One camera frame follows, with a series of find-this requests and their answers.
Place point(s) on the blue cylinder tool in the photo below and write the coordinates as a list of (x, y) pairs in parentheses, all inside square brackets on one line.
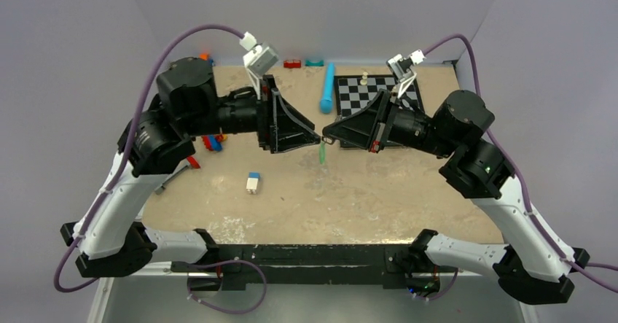
[(326, 101)]

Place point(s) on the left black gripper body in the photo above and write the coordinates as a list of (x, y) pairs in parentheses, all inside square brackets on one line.
[(263, 129)]

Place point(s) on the black white chessboard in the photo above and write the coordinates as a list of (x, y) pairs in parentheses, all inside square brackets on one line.
[(362, 94)]

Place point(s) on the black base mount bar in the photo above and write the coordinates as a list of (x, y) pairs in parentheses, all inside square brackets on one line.
[(233, 267)]

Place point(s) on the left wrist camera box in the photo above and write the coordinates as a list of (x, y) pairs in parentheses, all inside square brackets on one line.
[(258, 60)]

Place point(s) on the white blue toy brick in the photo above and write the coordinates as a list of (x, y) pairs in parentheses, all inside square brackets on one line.
[(252, 183)]

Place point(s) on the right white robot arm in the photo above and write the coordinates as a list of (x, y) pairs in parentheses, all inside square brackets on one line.
[(533, 266)]

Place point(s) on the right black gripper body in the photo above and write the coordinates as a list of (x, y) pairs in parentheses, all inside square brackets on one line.
[(382, 127)]

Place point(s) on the teal toy piece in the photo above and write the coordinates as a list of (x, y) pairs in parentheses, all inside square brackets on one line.
[(314, 62)]

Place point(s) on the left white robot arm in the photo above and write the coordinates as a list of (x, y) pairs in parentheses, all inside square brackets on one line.
[(114, 243)]

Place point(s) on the colourful toy brick stack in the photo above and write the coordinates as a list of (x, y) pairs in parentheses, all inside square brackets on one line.
[(213, 143)]

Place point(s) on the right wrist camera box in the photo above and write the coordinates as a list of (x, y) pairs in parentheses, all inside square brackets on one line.
[(403, 69)]

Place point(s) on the red toy brick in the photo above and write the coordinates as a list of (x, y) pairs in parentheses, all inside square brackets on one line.
[(292, 64)]

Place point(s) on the blue orange toy car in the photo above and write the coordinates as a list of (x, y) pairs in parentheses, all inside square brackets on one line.
[(207, 57)]

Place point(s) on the aluminium frame rail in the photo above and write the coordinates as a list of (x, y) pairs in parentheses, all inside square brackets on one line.
[(105, 287)]

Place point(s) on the white chess pawn far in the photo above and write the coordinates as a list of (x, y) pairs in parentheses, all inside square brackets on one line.
[(364, 79)]

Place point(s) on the red grey toy hammer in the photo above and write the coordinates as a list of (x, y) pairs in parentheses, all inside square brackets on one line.
[(189, 163)]

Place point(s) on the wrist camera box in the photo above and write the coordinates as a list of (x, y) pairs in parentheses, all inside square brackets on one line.
[(403, 69), (258, 60)]

